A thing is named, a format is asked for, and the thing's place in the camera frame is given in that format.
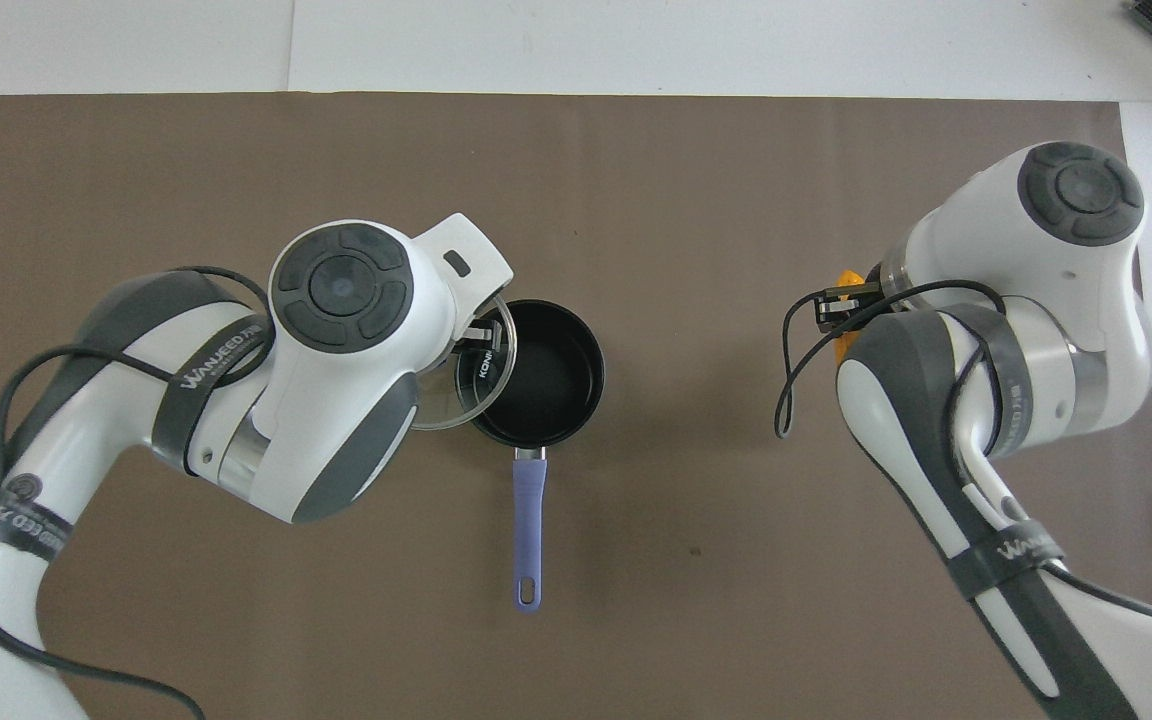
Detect black pot with blue handle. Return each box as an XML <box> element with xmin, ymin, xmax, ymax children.
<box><xmin>458</xmin><ymin>300</ymin><xmax>606</xmax><ymax>613</ymax></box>

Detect glass lid with blue knob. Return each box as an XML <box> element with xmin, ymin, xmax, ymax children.
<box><xmin>412</xmin><ymin>294</ymin><xmax>519</xmax><ymax>432</ymax></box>

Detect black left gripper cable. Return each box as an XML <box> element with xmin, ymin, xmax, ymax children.
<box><xmin>0</xmin><ymin>265</ymin><xmax>277</xmax><ymax>720</ymax></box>

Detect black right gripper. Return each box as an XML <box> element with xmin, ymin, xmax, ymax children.
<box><xmin>814</xmin><ymin>282</ymin><xmax>885</xmax><ymax>333</ymax></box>

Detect brown table mat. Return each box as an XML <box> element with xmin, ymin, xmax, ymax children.
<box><xmin>0</xmin><ymin>93</ymin><xmax>1152</xmax><ymax>720</ymax></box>

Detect yellow corn cob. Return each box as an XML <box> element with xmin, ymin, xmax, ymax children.
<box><xmin>834</xmin><ymin>266</ymin><xmax>865</xmax><ymax>363</ymax></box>

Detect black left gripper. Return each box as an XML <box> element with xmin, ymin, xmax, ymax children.
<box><xmin>454</xmin><ymin>316</ymin><xmax>497</xmax><ymax>355</ymax></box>

